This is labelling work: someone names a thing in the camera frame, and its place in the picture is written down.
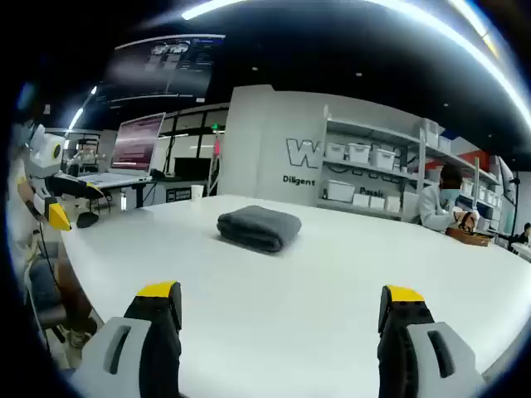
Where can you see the grey towel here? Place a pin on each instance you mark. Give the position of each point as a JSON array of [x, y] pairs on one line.
[[259, 226]]

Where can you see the person's left hand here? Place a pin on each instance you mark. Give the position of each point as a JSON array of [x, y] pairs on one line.
[[29, 199]]

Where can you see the black computer mouse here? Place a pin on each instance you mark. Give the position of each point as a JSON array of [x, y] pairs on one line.
[[86, 220]]

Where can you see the white side desk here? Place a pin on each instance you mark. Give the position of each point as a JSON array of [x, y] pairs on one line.
[[112, 180]]

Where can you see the purple display screen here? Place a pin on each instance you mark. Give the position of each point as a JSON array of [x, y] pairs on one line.
[[134, 143]]

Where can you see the dark office chair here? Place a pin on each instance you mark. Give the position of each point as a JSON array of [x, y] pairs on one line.
[[45, 298]]

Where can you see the white paper cup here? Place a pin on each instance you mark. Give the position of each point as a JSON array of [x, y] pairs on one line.
[[197, 193]]

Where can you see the brown wooden tray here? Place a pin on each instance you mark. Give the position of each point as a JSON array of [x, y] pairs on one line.
[[469, 238]]

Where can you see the dark ceiling screen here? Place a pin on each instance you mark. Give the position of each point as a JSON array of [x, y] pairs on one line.
[[162, 66]]

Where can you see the group of white storage boxes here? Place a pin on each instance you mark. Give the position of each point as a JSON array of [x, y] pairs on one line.
[[361, 154]]

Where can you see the grey metal shelf unit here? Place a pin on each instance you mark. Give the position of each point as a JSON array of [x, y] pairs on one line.
[[415, 137]]

